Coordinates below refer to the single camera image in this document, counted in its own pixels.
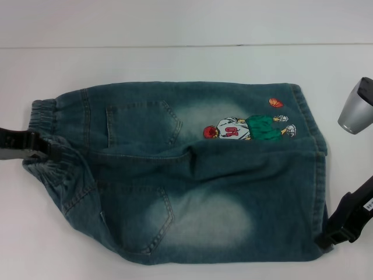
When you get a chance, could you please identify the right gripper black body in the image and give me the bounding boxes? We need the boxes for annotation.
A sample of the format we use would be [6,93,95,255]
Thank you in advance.
[328,177,373,244]

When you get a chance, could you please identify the blue denim shorts with embroidery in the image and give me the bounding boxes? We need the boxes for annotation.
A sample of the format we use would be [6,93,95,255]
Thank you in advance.
[22,82,335,265]

